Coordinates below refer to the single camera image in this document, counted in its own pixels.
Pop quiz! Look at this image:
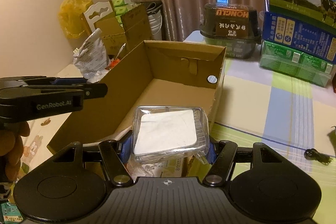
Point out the green shrink-wrapped drink pack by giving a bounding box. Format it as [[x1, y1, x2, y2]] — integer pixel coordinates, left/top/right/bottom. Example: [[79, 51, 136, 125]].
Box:
[[260, 40, 335, 87]]

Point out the black Honglu food container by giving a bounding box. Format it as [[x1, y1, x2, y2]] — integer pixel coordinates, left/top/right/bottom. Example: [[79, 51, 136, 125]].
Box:
[[200, 3, 261, 59]]

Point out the person left hand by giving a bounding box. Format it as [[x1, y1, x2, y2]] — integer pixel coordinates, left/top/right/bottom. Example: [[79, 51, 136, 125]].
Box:
[[1, 122, 30, 182]]

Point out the blue milk carton box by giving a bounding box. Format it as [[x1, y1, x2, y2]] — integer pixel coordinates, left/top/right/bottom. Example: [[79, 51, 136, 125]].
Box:
[[262, 11, 335, 64]]

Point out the white crumpled snack bag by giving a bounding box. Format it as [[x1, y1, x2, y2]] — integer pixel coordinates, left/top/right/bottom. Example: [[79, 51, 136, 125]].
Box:
[[73, 28, 110, 83]]

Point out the yellow plastic bag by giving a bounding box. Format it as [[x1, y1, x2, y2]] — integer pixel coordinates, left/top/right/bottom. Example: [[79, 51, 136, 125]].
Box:
[[58, 0, 93, 39]]

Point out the clear-wrapped white box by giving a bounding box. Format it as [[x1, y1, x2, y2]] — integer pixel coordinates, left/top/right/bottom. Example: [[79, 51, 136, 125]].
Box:
[[133, 106, 210, 164]]

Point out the brown cardboard boxes stack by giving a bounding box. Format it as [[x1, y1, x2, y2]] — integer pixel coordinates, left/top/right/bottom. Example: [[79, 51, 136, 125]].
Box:
[[81, 0, 163, 56]]

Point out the black cable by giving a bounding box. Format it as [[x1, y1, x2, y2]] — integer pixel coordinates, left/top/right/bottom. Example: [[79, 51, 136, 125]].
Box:
[[303, 148, 333, 166]]

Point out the checkered tablecloth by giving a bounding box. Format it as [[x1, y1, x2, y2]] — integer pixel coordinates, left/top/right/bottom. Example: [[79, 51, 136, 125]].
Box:
[[183, 29, 336, 219]]

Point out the open cardboard box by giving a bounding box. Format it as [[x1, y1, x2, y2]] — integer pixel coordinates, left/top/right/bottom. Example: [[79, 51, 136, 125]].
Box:
[[47, 40, 226, 153]]

